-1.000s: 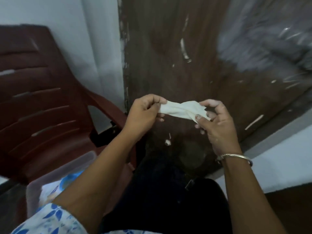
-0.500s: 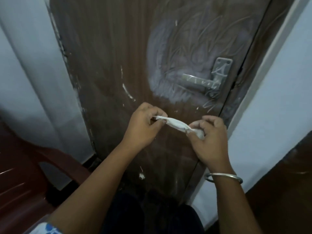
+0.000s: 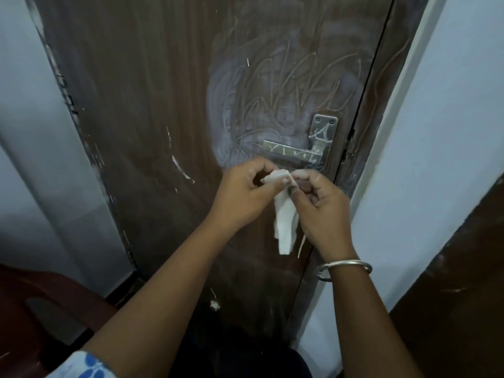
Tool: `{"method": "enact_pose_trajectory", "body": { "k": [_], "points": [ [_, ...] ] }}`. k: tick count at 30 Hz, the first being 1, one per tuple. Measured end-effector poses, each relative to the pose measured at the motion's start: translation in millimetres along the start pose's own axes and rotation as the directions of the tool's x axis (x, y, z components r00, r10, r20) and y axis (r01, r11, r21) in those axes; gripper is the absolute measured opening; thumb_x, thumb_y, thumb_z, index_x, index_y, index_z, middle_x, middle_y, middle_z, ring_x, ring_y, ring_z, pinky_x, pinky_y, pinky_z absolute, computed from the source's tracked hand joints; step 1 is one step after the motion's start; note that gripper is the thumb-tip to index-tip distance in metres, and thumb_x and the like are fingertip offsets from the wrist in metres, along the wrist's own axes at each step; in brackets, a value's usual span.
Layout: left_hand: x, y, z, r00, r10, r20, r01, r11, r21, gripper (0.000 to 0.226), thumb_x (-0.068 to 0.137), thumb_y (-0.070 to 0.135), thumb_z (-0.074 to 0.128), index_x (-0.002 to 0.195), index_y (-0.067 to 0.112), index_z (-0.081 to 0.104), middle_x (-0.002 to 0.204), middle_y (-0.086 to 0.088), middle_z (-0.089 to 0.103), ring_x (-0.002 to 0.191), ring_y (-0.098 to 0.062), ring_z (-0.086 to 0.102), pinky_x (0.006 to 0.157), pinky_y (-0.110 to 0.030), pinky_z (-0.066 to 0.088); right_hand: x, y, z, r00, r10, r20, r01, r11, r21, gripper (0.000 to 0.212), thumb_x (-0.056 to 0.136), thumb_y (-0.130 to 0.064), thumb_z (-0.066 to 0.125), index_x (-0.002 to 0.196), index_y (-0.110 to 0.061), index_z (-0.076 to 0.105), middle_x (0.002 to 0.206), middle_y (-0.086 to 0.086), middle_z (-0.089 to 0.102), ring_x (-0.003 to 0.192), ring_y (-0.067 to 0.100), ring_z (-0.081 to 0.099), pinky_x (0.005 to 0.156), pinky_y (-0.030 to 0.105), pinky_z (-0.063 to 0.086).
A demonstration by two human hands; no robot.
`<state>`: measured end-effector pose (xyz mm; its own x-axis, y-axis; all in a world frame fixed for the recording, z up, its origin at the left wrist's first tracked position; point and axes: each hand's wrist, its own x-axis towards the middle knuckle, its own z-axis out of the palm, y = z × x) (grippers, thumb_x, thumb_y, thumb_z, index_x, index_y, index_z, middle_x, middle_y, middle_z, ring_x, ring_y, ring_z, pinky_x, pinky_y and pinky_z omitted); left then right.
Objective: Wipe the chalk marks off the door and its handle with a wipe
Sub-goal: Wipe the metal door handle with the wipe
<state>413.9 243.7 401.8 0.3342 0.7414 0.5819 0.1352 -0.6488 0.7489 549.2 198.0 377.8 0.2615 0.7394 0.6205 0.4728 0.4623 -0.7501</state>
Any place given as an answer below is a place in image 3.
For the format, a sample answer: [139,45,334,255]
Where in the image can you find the person's left hand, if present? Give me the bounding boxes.
[204,156,290,233]

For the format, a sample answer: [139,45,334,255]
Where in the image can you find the person's right hand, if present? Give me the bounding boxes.
[289,169,357,263]

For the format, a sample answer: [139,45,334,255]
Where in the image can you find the small white cloth wad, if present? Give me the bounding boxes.
[260,169,301,256]

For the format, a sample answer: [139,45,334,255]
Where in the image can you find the silver metal door handle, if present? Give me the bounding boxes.
[262,113,339,170]

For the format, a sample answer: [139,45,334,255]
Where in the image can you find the brown wooden door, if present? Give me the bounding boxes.
[23,0,396,351]

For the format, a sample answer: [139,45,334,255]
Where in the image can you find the person's right forearm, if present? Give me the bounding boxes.
[329,255,424,378]

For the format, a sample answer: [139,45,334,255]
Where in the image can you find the person's left forearm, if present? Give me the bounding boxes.
[80,218,237,378]

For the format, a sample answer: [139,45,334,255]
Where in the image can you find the dark brown door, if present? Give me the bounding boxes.
[387,173,504,378]

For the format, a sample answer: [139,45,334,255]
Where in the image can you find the silver bangle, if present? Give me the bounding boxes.
[314,259,373,283]

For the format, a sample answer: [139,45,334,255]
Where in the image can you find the white blue floral garment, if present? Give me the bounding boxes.
[45,350,119,378]

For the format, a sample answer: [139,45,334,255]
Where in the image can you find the dark red plastic chair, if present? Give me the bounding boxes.
[0,263,119,378]

